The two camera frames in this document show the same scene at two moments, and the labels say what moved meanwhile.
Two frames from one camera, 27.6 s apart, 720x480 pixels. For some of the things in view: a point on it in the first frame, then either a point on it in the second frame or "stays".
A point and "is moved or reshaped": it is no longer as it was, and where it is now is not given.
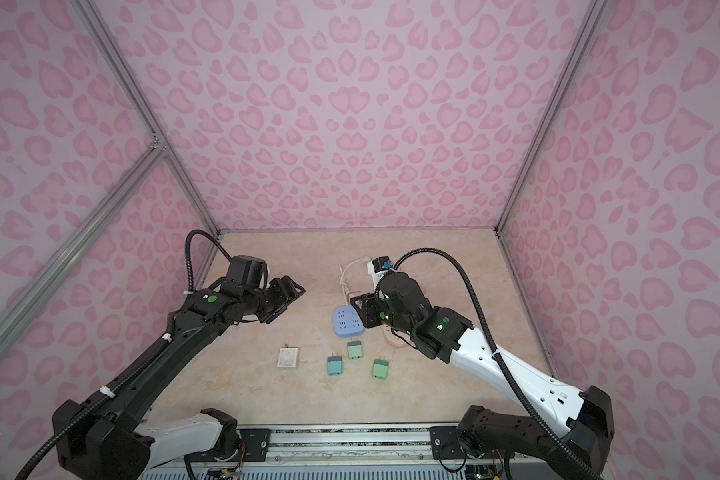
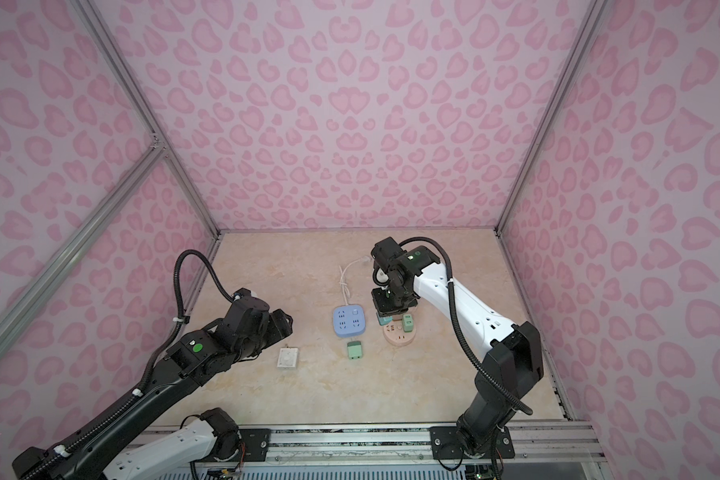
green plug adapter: x=380 y=369 is moved or reshaped
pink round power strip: x=396 y=337 stays
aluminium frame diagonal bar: x=65 y=258 stays
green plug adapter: x=354 y=350 stays
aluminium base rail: x=345 y=443 stays
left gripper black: x=287 y=299 → x=280 y=330
